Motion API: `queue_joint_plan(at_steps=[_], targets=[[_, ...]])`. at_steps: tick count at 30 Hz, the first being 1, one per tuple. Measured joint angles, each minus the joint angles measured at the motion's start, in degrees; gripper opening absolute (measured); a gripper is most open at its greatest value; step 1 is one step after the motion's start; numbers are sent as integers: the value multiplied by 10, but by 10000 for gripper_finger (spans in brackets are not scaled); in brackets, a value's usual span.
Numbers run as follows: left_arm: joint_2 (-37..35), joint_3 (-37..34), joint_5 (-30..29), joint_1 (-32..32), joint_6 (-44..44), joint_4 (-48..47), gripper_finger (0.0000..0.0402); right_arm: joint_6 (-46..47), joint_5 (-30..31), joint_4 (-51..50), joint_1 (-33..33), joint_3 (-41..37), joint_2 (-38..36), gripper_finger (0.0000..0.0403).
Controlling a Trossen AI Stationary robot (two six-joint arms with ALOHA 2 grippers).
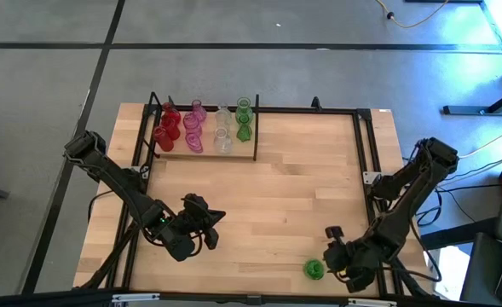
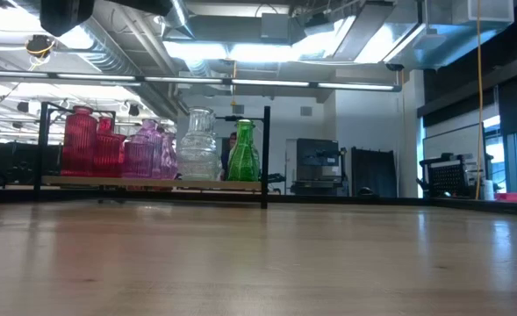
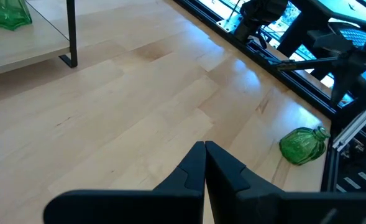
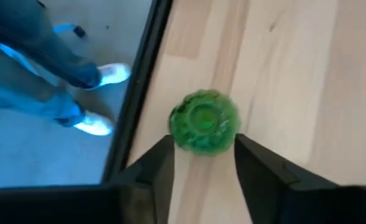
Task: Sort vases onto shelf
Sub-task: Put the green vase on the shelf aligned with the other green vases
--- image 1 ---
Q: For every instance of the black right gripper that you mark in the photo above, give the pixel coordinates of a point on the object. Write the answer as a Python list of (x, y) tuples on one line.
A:
[(359, 264)]

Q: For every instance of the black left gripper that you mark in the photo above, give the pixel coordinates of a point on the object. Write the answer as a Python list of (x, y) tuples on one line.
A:
[(193, 213)]

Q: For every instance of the clear ribbed bulbous vase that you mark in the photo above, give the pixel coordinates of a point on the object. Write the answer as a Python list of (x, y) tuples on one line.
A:
[(223, 143), (223, 114)]

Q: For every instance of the pink ribbed wide-mouth vase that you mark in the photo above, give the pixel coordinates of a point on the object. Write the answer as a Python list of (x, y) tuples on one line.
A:
[(194, 143)]

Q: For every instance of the green twisted glass vase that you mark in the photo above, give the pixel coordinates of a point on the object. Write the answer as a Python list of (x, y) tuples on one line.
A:
[(244, 132)]

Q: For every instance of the red ribbed glass vase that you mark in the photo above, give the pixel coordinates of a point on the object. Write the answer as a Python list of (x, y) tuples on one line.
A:
[(163, 140), (173, 130)]

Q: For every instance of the pink ribbed bottle vase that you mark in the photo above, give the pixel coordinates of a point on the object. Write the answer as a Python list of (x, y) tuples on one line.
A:
[(192, 123)]

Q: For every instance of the pink bulbous glass vase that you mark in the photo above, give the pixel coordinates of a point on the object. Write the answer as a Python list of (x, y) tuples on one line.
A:
[(199, 108)]

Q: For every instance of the red smooth bulbous vase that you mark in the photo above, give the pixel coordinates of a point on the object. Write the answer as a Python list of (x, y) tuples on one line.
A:
[(172, 113)]

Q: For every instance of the green ribbed glass vase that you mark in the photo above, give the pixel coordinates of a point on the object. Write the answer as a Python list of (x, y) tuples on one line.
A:
[(244, 106)]

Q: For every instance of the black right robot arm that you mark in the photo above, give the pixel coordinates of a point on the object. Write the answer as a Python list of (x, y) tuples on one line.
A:
[(404, 213)]

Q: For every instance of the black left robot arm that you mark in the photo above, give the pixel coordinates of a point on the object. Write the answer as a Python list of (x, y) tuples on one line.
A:
[(114, 183)]

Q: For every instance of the green round glass vase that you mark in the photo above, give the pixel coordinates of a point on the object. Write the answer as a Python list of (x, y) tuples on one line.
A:
[(314, 269)]

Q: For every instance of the silver aluminium bar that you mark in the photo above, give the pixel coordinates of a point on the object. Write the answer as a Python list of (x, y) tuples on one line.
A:
[(372, 302), (135, 297)]

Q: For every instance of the dark grey desk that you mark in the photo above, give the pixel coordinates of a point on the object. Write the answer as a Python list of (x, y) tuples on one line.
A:
[(480, 273)]

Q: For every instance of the black desk foot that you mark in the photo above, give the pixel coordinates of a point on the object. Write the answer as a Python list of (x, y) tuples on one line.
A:
[(468, 110)]

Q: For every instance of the silver corner bracket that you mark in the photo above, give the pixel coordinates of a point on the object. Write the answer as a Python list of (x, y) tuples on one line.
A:
[(143, 171), (369, 177)]

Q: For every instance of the black metal shelf frame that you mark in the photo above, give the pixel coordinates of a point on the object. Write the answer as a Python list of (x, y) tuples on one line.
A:
[(257, 136)]

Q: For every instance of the black table frame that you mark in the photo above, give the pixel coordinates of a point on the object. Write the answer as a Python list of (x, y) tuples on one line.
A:
[(297, 110)]

